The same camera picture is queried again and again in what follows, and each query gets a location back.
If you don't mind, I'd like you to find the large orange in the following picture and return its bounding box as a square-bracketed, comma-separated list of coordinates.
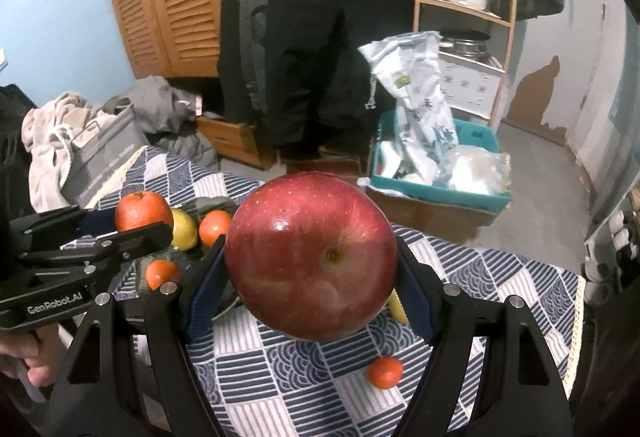
[144, 259, 182, 291]

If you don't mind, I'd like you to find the yellow pear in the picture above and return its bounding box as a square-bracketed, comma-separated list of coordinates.
[171, 209, 198, 252]
[388, 290, 409, 324]

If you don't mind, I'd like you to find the small tangerine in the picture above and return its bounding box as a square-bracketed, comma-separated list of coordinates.
[367, 356, 404, 389]
[115, 190, 174, 232]

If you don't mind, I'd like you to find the red apple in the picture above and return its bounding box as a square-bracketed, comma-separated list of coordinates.
[224, 172, 397, 343]

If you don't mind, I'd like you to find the left hand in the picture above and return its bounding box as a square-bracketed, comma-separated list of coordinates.
[0, 323, 66, 387]

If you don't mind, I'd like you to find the green glass plate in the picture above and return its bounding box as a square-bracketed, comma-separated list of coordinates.
[136, 197, 240, 320]

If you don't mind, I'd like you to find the cardboard box under crate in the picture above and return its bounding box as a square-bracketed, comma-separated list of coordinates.
[357, 177, 500, 244]

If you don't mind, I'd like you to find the blue patterned tablecloth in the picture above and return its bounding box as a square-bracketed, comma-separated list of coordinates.
[90, 147, 586, 436]

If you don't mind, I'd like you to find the grey tote bag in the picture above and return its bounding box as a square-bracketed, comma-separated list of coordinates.
[62, 106, 148, 208]

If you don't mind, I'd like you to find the clear plastic bag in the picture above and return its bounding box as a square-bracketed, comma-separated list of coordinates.
[434, 145, 512, 196]

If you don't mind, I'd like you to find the teal plastic crate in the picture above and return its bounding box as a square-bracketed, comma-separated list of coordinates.
[369, 112, 512, 215]

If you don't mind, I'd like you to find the wooden drawer base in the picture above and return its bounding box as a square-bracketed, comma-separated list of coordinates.
[196, 116, 278, 171]

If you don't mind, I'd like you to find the pile of clothes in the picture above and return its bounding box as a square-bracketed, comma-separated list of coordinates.
[21, 76, 219, 213]

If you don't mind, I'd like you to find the metal shoe rack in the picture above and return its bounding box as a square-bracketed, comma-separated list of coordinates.
[582, 186, 639, 308]

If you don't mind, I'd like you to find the white storage drawer box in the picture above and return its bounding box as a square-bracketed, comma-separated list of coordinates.
[439, 52, 504, 120]

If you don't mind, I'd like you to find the white printed rice bag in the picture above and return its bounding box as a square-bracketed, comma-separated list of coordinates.
[359, 31, 459, 186]

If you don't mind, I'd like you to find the steel steamer pot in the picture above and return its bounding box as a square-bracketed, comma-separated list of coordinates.
[439, 29, 490, 60]

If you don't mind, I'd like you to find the black hanging coat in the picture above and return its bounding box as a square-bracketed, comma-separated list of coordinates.
[218, 0, 413, 161]

